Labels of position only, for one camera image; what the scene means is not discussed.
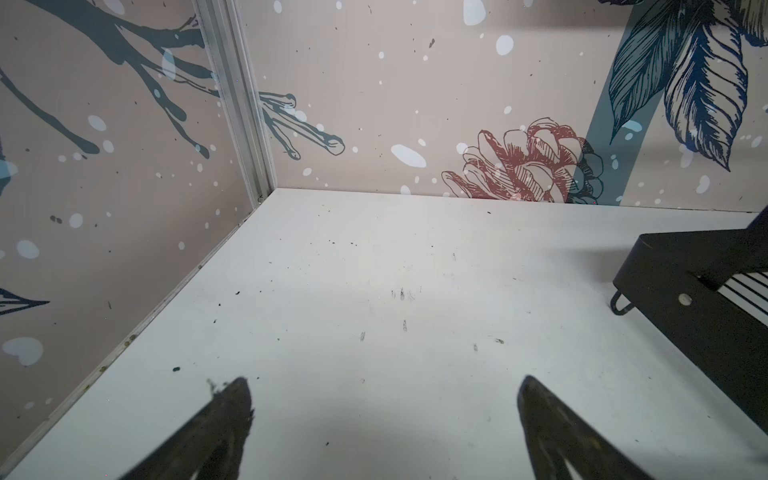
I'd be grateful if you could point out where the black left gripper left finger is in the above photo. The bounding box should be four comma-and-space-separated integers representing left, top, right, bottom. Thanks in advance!
123, 377, 253, 479

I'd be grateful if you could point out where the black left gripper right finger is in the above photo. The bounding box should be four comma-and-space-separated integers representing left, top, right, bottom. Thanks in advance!
517, 375, 652, 480

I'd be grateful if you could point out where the black wire dish rack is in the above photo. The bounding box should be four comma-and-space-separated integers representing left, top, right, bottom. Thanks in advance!
610, 211, 767, 430

